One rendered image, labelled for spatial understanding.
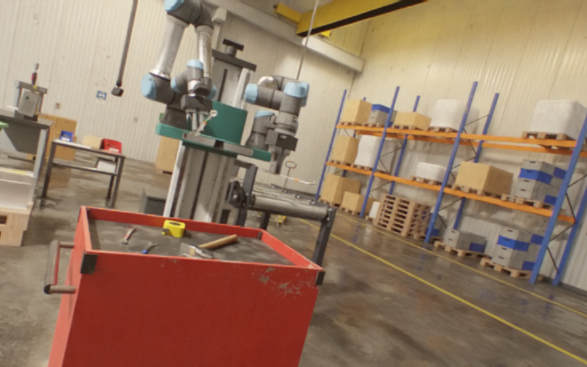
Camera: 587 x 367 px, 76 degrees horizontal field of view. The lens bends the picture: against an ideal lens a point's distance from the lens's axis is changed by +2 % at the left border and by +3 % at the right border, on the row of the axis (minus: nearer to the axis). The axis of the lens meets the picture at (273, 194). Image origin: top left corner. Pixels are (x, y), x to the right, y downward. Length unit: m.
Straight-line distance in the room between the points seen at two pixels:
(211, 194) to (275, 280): 1.29
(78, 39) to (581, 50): 13.64
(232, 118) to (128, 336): 1.50
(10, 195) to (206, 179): 2.04
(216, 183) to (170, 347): 1.36
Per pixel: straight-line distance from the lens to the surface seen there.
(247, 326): 1.21
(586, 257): 11.02
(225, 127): 2.27
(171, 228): 1.37
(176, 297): 1.08
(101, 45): 13.57
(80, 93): 13.41
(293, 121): 1.35
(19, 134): 7.13
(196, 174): 2.33
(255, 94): 1.45
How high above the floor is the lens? 1.27
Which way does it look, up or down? 6 degrees down
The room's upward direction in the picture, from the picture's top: 14 degrees clockwise
